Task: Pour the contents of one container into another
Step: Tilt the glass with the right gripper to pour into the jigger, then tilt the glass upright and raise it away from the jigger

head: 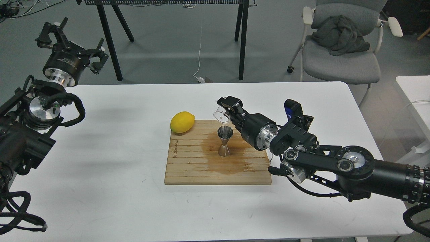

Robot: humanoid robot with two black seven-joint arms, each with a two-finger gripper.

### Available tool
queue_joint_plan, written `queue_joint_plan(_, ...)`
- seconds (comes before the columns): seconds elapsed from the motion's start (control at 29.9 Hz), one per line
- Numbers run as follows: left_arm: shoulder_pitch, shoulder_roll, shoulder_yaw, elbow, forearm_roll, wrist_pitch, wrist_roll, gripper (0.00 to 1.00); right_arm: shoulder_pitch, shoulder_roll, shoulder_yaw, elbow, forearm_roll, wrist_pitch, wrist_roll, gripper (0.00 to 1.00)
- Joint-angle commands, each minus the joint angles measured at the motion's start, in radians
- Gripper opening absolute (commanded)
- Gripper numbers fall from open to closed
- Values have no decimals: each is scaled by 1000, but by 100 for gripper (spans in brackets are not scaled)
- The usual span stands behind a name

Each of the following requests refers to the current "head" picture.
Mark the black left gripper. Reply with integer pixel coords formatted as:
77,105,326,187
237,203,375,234
35,17,109,87

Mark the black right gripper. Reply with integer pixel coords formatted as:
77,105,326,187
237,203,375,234
217,95,278,151

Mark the clear plastic measuring cup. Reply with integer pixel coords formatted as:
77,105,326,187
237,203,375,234
213,106,231,124

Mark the steel jigger shaker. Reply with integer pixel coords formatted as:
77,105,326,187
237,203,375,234
217,125,233,157

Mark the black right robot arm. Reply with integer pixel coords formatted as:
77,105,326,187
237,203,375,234
217,96,429,237

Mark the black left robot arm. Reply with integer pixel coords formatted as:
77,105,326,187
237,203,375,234
0,18,109,234

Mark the yellow lemon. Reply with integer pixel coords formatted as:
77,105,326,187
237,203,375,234
170,111,195,133

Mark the black trestle table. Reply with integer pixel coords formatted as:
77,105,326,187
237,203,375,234
76,0,255,83

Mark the wooden cutting board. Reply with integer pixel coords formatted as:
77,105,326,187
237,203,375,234
164,120,274,186

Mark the grey office chair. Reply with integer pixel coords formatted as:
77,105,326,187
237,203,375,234
287,0,403,93

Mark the dark green cloth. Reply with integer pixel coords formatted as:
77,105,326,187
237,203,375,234
311,15,370,56

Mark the white side table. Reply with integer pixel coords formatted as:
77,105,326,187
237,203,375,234
394,75,430,167

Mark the white cable with plug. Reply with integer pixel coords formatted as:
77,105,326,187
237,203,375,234
193,27,207,84

